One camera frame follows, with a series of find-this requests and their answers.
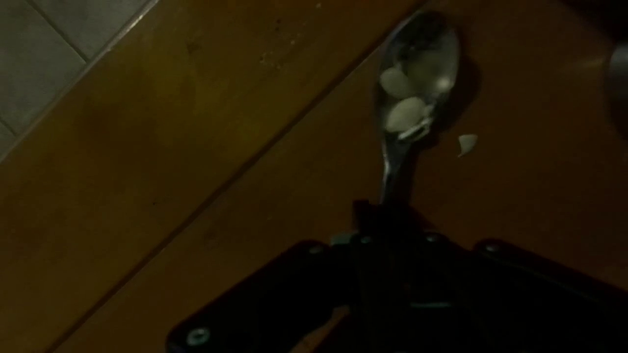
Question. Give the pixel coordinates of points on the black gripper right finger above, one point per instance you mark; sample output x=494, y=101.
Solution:
x=404, y=261

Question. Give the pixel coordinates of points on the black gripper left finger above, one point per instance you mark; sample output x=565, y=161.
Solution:
x=369, y=261

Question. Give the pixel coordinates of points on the silver metal spoon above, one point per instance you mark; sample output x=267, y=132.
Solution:
x=398, y=163

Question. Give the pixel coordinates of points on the white garlic piece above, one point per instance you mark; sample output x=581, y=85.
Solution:
x=394, y=81
x=404, y=114

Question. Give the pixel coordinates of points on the white garlic flake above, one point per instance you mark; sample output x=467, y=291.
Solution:
x=467, y=144

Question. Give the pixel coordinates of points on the silver two-slot toaster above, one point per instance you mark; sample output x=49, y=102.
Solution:
x=618, y=85

